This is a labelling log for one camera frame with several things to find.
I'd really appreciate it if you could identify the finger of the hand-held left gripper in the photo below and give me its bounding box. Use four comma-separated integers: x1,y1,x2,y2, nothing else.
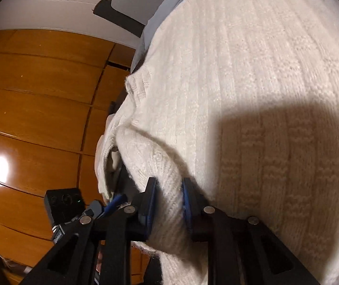
82,194,128,219

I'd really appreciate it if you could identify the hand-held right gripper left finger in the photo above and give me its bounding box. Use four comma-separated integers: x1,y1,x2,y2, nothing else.
19,177,159,285

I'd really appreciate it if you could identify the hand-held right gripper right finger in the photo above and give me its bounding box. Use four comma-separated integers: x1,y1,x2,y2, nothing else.
181,177,321,285

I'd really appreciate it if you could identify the white knit sweater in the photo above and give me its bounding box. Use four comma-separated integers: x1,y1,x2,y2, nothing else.
96,0,339,285

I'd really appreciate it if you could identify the light blue cloth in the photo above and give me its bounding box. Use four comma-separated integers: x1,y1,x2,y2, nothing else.
130,0,209,74

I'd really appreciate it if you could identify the black flat object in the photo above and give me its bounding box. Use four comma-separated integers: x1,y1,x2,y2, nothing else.
94,0,147,38

